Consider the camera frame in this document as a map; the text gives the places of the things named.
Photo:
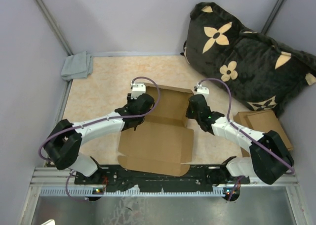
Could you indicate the grey folded cloth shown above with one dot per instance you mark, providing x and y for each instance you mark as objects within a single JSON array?
[{"x": 77, "y": 66}]

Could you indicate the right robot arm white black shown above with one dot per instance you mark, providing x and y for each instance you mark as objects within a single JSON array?
[{"x": 268, "y": 159}]

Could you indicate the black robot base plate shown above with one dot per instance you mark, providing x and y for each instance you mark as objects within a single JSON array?
[{"x": 200, "y": 177}]

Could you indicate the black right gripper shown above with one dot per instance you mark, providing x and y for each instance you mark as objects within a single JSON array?
[{"x": 188, "y": 114}]

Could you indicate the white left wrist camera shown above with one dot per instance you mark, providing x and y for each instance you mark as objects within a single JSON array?
[{"x": 137, "y": 89}]

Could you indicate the stack of flat cardboard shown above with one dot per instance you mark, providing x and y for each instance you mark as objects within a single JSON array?
[{"x": 263, "y": 121}]

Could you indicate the black plush flower pillow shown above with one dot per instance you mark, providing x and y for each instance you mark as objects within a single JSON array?
[{"x": 262, "y": 74}]

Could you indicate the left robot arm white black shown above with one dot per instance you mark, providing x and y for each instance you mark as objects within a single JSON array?
[{"x": 63, "y": 144}]

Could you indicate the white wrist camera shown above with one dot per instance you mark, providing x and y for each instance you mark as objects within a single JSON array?
[
  {"x": 137, "y": 89},
  {"x": 200, "y": 89}
]

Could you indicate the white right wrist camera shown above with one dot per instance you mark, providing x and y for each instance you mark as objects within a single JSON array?
[{"x": 200, "y": 89}]

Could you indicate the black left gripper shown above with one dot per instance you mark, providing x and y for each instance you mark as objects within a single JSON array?
[{"x": 129, "y": 100}]

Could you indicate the brown cardboard box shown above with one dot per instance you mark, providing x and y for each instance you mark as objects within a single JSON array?
[{"x": 162, "y": 144}]

